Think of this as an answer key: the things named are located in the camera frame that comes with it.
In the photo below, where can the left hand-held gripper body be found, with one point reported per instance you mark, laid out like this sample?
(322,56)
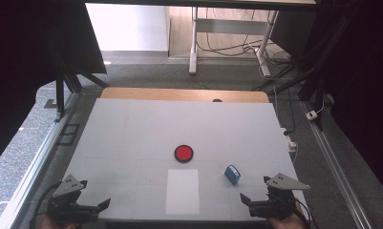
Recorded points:
(65,205)

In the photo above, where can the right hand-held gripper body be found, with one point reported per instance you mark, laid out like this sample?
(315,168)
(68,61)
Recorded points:
(276,205)

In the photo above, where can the clear blue stamp cap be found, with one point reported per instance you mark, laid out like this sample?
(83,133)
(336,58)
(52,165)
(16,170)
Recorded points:
(235,179)

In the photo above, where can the blue stamp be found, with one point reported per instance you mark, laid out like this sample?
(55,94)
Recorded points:
(231,173)

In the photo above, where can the white paper sheet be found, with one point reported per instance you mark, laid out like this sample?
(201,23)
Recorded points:
(182,192)

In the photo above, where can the round red ink pad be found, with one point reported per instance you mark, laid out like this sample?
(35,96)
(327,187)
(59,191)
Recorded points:
(183,153)

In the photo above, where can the person's left hand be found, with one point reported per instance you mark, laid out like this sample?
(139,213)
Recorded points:
(60,226)

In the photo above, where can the person's right hand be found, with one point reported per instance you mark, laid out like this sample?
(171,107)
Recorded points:
(287,224)

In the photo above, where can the white power strip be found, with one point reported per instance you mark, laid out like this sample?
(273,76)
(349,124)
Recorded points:
(289,141)

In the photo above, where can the white table cover board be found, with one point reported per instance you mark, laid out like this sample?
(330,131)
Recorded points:
(131,136)

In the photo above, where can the small white adapter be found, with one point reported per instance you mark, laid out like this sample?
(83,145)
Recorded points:
(312,115)

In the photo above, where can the black metal stand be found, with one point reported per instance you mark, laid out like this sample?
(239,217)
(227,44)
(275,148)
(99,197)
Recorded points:
(66,79)
(307,73)

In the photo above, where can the wooden table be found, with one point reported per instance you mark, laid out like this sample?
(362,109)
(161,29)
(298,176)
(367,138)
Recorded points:
(166,94)

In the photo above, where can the black curtain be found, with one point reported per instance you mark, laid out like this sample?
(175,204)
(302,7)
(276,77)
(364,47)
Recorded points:
(361,79)
(23,57)

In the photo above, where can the aluminium floor rail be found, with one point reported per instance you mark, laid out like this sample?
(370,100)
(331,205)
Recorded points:
(335,168)
(36,165)

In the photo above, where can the white desk frame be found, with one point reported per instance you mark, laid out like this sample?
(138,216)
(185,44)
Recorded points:
(230,26)

